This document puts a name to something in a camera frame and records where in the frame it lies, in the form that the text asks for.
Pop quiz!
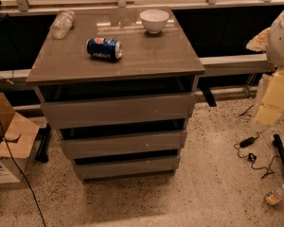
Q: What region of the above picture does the yellow taped gripper finger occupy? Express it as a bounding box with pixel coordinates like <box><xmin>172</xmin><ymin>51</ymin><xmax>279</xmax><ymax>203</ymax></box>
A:
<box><xmin>252</xmin><ymin>69</ymin><xmax>284</xmax><ymax>131</ymax></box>

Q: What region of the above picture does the grey drawer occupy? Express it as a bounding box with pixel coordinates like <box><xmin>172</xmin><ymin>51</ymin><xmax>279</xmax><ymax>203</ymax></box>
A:
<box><xmin>73</xmin><ymin>156</ymin><xmax>181</xmax><ymax>180</ymax></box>
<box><xmin>41</xmin><ymin>94</ymin><xmax>194</xmax><ymax>130</ymax></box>
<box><xmin>61</xmin><ymin>130</ymin><xmax>187</xmax><ymax>159</ymax></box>

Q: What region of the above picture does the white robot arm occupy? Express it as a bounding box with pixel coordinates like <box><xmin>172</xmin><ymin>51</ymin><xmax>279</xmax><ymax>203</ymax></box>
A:
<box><xmin>246</xmin><ymin>10</ymin><xmax>284</xmax><ymax>131</ymax></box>

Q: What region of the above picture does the grey bottom drawer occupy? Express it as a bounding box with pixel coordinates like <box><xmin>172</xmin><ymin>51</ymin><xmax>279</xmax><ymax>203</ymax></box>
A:
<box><xmin>73</xmin><ymin>156</ymin><xmax>181</xmax><ymax>180</ymax></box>

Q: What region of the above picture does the grey drawer cabinet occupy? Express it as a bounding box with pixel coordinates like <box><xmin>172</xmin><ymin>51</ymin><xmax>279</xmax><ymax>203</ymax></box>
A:
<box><xmin>27</xmin><ymin>8</ymin><xmax>204</xmax><ymax>183</ymax></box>

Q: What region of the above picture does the grey top drawer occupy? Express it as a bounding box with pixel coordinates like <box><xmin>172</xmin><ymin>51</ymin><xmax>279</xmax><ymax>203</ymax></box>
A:
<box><xmin>41</xmin><ymin>94</ymin><xmax>194</xmax><ymax>130</ymax></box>

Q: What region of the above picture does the plastic bottle on floor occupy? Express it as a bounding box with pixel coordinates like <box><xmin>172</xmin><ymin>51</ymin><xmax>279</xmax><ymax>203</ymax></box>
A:
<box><xmin>264</xmin><ymin>184</ymin><xmax>284</xmax><ymax>205</ymax></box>

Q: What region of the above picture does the white ceramic bowl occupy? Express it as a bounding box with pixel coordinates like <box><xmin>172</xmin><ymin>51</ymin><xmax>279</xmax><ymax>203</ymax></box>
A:
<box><xmin>140</xmin><ymin>9</ymin><xmax>169</xmax><ymax>33</ymax></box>

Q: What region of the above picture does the blue pepsi can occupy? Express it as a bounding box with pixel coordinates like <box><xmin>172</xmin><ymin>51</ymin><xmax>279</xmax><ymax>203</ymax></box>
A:
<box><xmin>86</xmin><ymin>38</ymin><xmax>122</xmax><ymax>61</ymax></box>

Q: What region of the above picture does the clear plastic bottle on cabinet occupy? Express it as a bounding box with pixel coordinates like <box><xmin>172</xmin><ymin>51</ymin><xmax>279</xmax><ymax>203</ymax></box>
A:
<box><xmin>50</xmin><ymin>10</ymin><xmax>75</xmax><ymax>39</ymax></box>

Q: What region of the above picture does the black stand leg left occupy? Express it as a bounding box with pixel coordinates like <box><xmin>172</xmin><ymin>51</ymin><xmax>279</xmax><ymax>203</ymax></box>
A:
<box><xmin>35</xmin><ymin>124</ymin><xmax>51</xmax><ymax>163</ymax></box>

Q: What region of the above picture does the cardboard box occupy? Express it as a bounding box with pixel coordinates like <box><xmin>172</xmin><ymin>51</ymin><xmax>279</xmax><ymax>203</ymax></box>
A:
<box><xmin>0</xmin><ymin>93</ymin><xmax>39</xmax><ymax>183</ymax></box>

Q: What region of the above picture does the black cable on left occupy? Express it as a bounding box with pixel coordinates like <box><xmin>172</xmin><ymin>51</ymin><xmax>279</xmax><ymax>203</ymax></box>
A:
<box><xmin>0</xmin><ymin>102</ymin><xmax>47</xmax><ymax>227</ymax></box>

